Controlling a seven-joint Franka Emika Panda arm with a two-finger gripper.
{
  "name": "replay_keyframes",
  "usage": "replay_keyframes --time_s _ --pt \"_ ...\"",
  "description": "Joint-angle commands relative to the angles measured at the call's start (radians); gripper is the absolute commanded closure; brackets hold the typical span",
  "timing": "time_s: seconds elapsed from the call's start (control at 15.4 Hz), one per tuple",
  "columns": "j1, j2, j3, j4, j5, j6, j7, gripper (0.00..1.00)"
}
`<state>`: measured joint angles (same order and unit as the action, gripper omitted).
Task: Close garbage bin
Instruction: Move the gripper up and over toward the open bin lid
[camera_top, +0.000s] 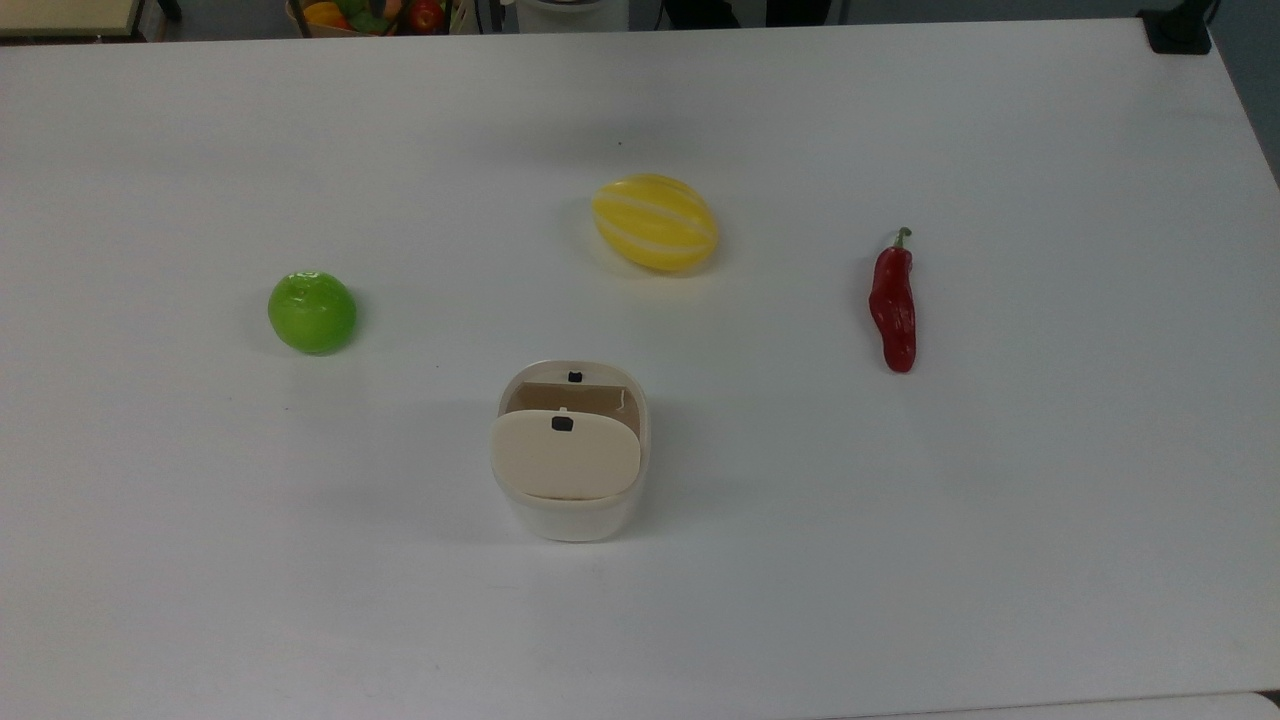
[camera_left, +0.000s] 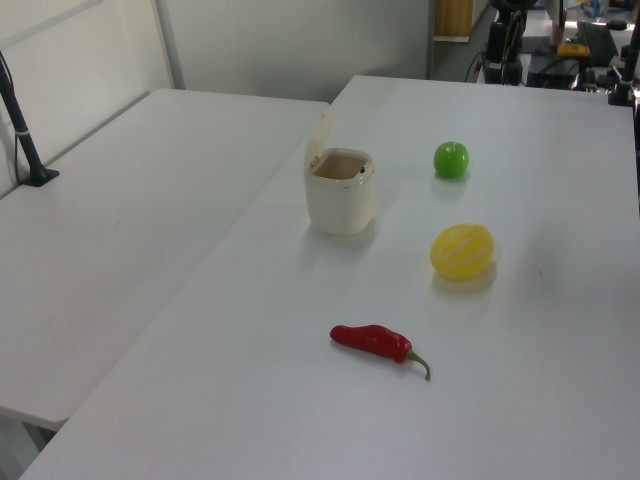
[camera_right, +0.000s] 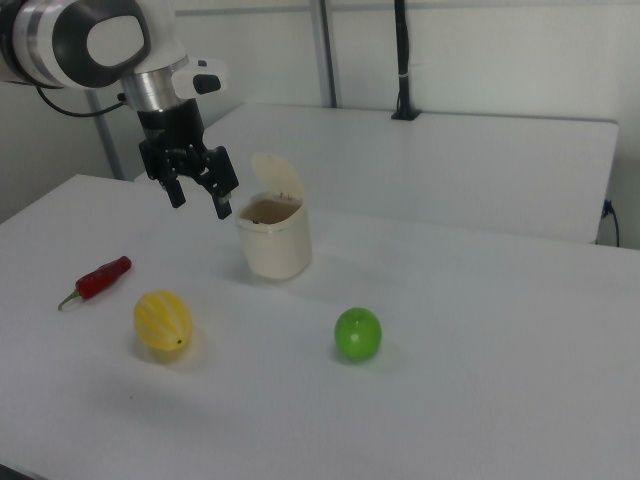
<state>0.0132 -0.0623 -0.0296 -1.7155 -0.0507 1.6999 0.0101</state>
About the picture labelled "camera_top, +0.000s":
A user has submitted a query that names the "green toy apple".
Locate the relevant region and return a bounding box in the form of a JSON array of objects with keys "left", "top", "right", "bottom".
[{"left": 267, "top": 270, "right": 359, "bottom": 356}]

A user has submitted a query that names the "cream plastic garbage bin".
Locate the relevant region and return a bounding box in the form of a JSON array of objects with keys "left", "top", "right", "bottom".
[{"left": 490, "top": 360, "right": 651, "bottom": 544}]

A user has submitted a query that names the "light wooden side table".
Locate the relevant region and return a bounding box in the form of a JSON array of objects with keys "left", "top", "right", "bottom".
[{"left": 0, "top": 0, "right": 167, "bottom": 42}]

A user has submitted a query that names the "basket of toy fruit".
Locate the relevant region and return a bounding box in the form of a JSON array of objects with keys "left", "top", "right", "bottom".
[{"left": 287, "top": 0, "right": 471, "bottom": 38}]

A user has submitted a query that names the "yellow striped toy melon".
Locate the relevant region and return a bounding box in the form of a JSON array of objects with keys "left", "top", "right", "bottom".
[{"left": 592, "top": 174, "right": 721, "bottom": 273}]

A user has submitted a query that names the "cream garbage bin lid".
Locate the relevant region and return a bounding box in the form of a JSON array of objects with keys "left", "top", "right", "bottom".
[{"left": 490, "top": 408, "right": 642, "bottom": 501}]

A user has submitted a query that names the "red toy chili pepper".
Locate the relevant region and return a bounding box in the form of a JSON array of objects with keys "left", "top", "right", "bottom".
[{"left": 868, "top": 227, "right": 918, "bottom": 374}]

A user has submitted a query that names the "black clamp base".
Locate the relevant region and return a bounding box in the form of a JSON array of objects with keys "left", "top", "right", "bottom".
[{"left": 1139, "top": 0, "right": 1217, "bottom": 56}]

